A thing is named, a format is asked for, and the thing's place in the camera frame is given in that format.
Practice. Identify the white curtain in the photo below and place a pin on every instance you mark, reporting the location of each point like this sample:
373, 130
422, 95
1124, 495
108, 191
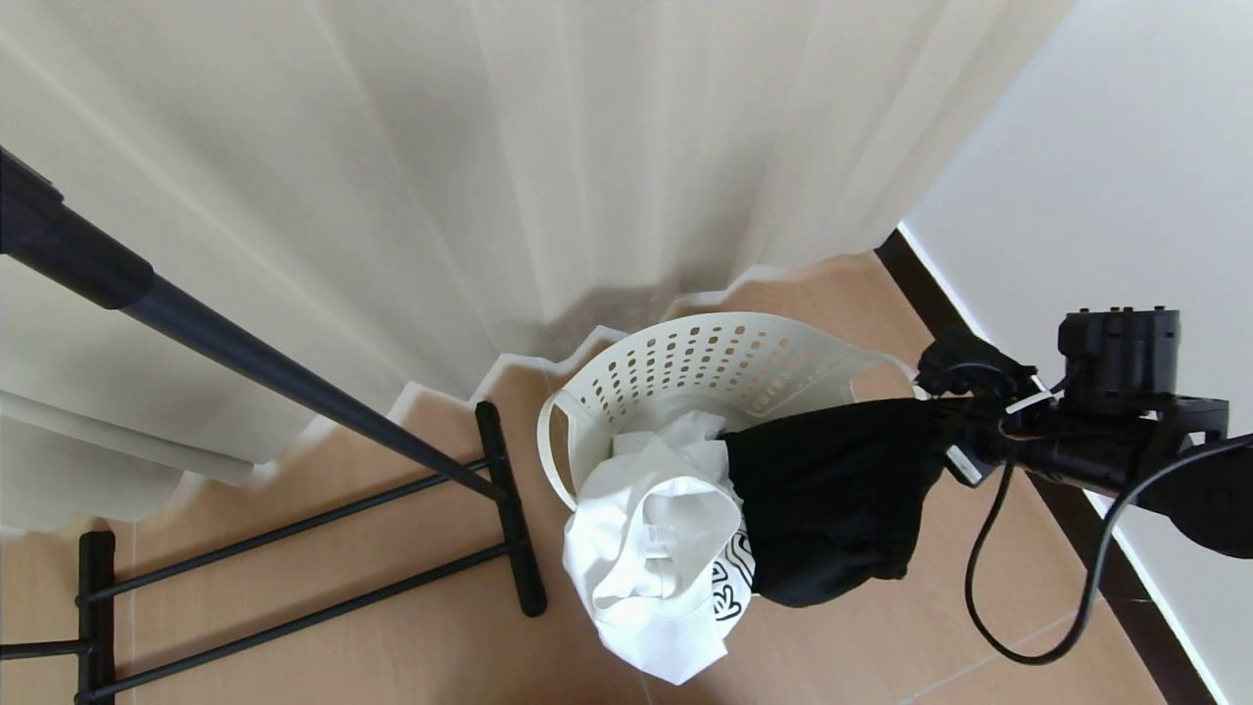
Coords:
489, 147

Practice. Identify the heap of clothes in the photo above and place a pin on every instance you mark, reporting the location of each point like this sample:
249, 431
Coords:
646, 548

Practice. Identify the black clothes rack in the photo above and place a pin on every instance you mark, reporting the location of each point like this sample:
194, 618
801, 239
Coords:
245, 357

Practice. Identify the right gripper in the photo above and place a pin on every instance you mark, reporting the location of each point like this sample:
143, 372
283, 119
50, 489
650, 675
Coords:
1018, 446

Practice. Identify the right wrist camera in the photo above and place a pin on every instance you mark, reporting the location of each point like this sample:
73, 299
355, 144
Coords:
969, 362

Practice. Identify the white laundry basket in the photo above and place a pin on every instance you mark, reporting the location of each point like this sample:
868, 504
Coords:
734, 362

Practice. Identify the black shorts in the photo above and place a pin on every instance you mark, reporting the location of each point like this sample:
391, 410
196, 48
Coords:
832, 509

